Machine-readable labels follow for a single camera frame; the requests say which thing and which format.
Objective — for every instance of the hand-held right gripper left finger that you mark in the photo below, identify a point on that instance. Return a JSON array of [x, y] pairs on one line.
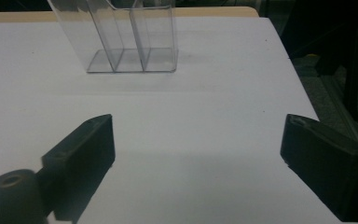
[[84, 149]]

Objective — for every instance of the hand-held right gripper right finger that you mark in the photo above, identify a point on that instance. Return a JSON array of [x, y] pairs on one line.
[[329, 168]]

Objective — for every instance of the aluminium floor rail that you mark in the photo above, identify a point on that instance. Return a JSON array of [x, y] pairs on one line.
[[348, 118]]

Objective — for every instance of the clear acrylic divided container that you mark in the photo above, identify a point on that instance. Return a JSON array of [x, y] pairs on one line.
[[130, 59]]

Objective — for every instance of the black metal stand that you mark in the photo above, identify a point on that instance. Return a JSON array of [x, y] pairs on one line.
[[352, 77]]

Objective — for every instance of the white paper sheet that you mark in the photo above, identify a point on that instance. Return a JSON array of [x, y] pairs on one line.
[[174, 124]]

